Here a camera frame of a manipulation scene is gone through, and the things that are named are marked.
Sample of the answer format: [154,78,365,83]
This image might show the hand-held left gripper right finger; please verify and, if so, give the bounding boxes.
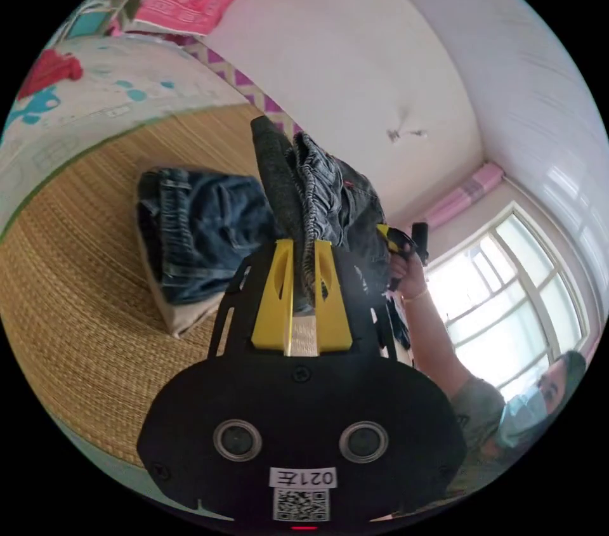
[313,240,355,353]

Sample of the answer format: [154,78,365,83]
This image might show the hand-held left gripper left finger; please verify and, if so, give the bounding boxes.
[251,239,296,352]

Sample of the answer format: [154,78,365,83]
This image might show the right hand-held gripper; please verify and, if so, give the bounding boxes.
[376,223,419,292]

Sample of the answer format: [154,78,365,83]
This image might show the white gray jeans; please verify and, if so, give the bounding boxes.
[250,115,413,352]

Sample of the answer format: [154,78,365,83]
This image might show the person's right forearm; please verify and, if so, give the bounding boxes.
[400,287,475,400]

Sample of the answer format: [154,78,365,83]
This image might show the person's right hand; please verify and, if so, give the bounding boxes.
[390,251,428,302]

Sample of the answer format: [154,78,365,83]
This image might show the pink curtain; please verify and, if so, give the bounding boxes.
[422,164,506,230]

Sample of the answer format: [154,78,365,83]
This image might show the pile of clothes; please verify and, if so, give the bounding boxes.
[136,166,287,338]

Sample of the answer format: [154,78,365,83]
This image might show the window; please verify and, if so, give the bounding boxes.
[426,202,593,405]

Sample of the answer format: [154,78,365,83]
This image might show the bed with woven mat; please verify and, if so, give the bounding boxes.
[0,34,305,471]

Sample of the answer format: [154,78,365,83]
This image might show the person's body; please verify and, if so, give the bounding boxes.
[446,349,590,500]

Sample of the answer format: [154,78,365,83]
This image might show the red cloth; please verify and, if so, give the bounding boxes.
[16,48,84,102]

